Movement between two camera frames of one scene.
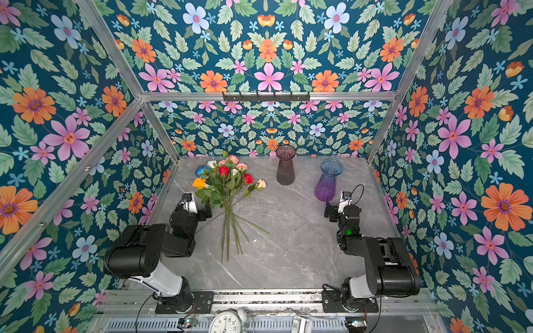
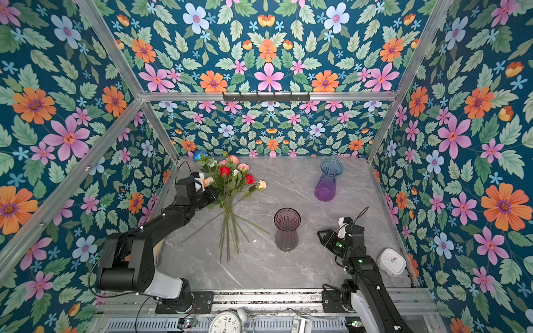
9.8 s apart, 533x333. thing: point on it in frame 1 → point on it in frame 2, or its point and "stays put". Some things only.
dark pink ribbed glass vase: [285, 173] → [286, 220]
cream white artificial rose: [261, 184] stays put
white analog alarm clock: [228, 320] stays put
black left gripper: [202, 216] → [209, 193]
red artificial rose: [223, 169] stays put
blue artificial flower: [200, 170] → [196, 155]
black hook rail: [266, 96] stays put
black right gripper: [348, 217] → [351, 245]
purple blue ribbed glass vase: [326, 184] stays put
